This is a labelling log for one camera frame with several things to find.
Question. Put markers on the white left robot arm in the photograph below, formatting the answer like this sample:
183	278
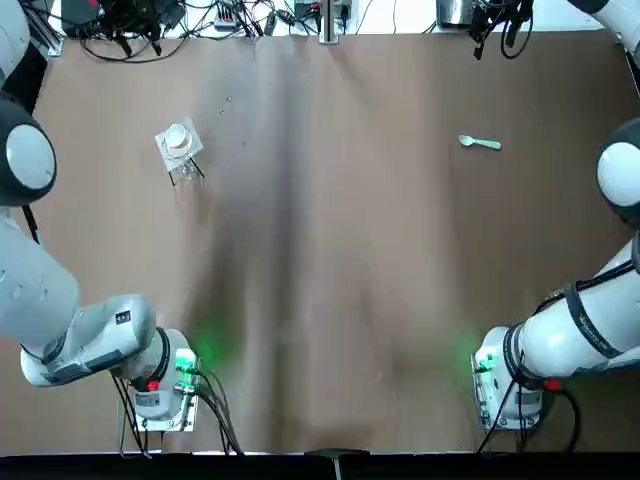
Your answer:
45	300

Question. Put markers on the small white crucible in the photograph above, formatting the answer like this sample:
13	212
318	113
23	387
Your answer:
176	135

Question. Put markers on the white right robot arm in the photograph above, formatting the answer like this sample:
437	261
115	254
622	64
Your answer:
565	340

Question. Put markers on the black mount with grey rod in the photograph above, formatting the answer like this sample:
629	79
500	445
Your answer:
337	467

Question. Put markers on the grey hub with red plugs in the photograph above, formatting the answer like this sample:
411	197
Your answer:
230	19

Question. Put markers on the aluminium frame profile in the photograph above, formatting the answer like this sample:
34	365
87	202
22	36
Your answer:
50	45

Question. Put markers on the black box with red logo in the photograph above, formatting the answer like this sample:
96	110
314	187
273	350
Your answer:
80	20

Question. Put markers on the aluminium camera post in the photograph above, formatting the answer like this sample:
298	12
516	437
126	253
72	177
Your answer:
330	22

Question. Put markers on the small clear glass vessel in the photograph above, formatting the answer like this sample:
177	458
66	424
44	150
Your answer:
186	172

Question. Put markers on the small pale green spoon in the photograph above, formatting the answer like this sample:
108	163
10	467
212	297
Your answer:
467	141

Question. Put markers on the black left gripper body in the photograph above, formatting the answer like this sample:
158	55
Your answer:
137	10

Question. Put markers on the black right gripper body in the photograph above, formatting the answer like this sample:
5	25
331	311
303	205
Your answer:
502	5

